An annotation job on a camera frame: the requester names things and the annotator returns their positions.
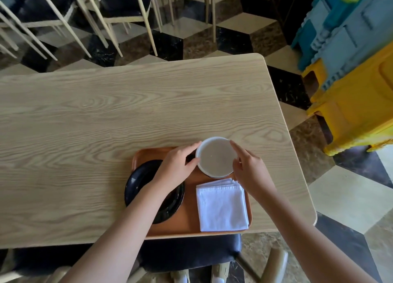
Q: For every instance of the black round plate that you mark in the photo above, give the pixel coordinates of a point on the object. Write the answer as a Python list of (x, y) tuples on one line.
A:
[(138, 178)]

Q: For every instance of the white folded napkin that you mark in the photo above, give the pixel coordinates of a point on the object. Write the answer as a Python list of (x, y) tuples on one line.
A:
[(222, 207)]

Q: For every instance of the round container with white lid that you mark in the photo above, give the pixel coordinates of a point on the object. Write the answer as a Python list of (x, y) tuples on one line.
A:
[(216, 156)]

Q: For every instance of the wooden chair with dark cushion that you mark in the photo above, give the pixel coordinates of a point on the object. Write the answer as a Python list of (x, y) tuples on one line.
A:
[(126, 0), (36, 6), (196, 252), (208, 3)]

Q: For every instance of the person's left forearm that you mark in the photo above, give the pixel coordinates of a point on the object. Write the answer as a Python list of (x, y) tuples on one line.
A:
[(122, 236)]

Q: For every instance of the person's right hand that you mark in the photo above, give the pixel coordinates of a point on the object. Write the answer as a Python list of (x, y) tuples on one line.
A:
[(253, 172)]

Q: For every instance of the person's right thumb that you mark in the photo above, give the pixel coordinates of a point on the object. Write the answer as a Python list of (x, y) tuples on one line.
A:
[(236, 169)]

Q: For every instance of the person's left hand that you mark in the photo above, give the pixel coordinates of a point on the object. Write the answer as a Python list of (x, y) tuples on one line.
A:
[(172, 170)]

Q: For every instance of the yellow plastic stool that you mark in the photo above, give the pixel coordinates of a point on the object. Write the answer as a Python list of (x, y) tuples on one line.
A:
[(356, 107)]

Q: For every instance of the orange serving tray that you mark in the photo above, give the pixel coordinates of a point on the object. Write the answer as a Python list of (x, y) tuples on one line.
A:
[(190, 212)]

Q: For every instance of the light blue plastic stool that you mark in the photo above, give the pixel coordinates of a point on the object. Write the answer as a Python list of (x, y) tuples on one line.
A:
[(362, 30)]

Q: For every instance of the teal plastic stool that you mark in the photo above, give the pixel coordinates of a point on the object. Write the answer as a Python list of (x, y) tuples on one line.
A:
[(313, 21)]

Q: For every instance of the person's right forearm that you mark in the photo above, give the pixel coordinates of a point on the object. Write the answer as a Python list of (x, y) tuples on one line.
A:
[(301, 233)]

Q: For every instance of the person's left thumb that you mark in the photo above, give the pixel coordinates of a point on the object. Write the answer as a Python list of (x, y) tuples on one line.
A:
[(192, 165)]

